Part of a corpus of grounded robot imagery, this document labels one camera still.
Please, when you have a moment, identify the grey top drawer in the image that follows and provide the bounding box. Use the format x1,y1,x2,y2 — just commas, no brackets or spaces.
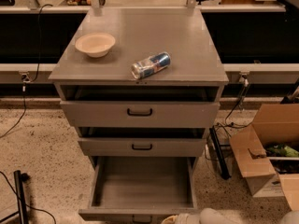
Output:
61,101,220,128

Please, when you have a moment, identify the black bar leaning right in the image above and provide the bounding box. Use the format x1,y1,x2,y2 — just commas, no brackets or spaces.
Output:
209,127,231,180

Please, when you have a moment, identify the black stand on floor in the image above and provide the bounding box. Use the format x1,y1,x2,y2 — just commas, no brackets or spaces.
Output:
0,170,29,224

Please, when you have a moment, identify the green bag in box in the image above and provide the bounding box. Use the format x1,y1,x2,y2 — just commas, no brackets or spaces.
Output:
265,143,299,158

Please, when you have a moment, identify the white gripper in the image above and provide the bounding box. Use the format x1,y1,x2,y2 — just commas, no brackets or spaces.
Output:
161,214,200,224

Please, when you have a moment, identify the brown cardboard box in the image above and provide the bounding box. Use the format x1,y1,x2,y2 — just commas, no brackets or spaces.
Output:
230,104,299,211

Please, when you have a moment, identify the grey drawer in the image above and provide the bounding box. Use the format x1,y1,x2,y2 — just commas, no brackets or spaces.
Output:
78,157,197,224
61,101,220,128
78,128,206,157

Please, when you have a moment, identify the grey bottom drawer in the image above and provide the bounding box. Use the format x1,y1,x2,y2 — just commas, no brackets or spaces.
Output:
78,157,197,224

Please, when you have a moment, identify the grey drawer cabinet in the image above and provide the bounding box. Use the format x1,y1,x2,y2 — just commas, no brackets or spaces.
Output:
48,7,230,170

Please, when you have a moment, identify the blue silver drink can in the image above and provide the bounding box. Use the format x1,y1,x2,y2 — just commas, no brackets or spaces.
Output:
131,52,171,79

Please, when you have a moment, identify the white paper bowl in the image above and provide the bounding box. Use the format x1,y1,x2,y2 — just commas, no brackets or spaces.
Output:
75,33,116,58

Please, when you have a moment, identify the black cable on left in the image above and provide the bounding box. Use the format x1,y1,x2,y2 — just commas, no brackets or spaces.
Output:
0,3,54,139

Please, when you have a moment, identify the grey middle drawer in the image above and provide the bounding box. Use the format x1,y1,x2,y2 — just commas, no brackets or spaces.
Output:
78,128,206,157

